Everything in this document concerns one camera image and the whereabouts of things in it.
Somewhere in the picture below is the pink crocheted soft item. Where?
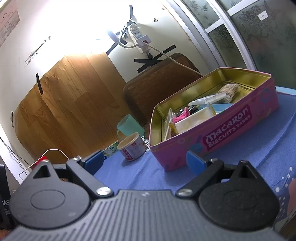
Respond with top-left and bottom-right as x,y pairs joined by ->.
173,108 -> 190,123

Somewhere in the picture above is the blue plastic cup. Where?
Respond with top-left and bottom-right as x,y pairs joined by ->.
211,103 -> 232,114

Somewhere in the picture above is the blue green carton box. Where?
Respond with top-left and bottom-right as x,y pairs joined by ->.
103,141 -> 119,160

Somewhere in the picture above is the instant noodle cup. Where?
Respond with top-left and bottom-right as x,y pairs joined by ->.
117,132 -> 147,161

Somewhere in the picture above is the red snack box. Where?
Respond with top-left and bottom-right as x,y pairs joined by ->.
37,156 -> 47,164

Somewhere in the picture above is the teal plastic mug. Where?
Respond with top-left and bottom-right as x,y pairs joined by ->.
116,114 -> 144,140

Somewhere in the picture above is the wooden board panel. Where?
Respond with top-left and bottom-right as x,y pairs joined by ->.
14,54 -> 130,164

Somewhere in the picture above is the pink macaron biscuit tin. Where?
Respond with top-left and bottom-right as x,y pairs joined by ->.
149,68 -> 279,171

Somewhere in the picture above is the blue patterned tablecloth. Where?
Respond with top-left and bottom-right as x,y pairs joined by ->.
94,87 -> 295,238

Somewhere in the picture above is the brown chair back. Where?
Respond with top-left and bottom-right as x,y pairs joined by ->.
122,53 -> 202,126

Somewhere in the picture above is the black tape cross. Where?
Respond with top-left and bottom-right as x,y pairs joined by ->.
134,53 -> 163,73

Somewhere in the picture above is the white power strip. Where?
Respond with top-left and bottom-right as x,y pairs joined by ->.
128,23 -> 151,54

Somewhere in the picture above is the frosted glass door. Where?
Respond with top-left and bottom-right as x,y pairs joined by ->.
169,1 -> 295,89

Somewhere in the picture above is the white cable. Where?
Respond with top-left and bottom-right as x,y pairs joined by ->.
136,39 -> 204,76

